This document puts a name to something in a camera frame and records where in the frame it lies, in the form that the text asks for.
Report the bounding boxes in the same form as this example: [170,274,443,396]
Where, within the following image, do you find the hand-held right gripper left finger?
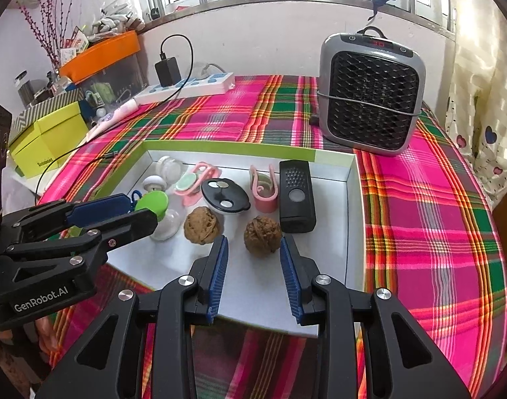
[35,235,230,399]

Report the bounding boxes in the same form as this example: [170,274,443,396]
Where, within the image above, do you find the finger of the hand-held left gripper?
[0,208,159,285]
[0,193,132,254]

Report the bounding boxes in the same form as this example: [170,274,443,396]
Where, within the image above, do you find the black bike light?
[278,160,317,234]

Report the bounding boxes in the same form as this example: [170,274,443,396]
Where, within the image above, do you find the grey space heater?
[318,26,426,158]

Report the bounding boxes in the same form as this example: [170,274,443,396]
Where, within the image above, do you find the pink clip with green pad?
[174,161,220,206]

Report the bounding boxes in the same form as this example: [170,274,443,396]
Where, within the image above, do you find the black charging cable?
[35,34,195,200]

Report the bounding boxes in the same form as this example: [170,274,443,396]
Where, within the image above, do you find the green lid clear bottle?
[129,190,181,242]

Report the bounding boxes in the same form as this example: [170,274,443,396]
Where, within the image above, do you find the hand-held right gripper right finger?
[279,235,472,399]

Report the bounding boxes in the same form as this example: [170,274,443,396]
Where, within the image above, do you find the grey chevron patterned box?
[8,89,85,134]

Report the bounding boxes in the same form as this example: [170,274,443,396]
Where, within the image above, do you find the cream heart print curtain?
[442,0,507,208]

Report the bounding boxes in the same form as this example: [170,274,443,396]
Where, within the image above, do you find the black round disc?
[201,178,252,217]

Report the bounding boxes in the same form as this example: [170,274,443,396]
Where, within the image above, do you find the white side table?
[10,166,67,200]

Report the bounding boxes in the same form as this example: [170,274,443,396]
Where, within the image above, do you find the translucent white jar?
[157,156,188,179]

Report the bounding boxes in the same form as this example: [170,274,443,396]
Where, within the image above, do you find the colourful paper packets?
[60,25,92,65]

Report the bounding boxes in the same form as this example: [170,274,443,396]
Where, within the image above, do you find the white plastic bags pile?
[89,0,148,38]

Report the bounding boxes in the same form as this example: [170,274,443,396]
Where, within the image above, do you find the dark glass jar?
[14,70,35,106]

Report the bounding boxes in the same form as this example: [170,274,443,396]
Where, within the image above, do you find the lime green box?
[9,102,90,179]

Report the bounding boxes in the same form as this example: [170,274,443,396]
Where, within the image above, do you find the white power strip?
[134,71,236,106]

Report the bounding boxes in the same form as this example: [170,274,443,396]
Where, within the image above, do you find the pink green plaid blanket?
[37,74,507,399]

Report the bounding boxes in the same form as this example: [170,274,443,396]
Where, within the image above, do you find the person's left hand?
[37,316,62,354]

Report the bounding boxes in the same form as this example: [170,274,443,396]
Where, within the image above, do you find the green white cardboard box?
[68,138,367,337]

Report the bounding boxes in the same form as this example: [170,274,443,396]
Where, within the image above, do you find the pink white tube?
[87,99,138,138]

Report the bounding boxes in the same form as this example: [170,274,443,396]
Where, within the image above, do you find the purple flower branches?
[18,0,77,75]

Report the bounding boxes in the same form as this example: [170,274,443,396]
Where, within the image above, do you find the brown walnut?
[243,215,282,254]
[184,206,220,245]

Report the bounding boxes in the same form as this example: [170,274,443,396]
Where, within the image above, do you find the clear bin with orange lid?
[59,30,148,113]

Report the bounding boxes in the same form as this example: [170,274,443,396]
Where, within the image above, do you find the black power adapter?
[154,52,183,88]

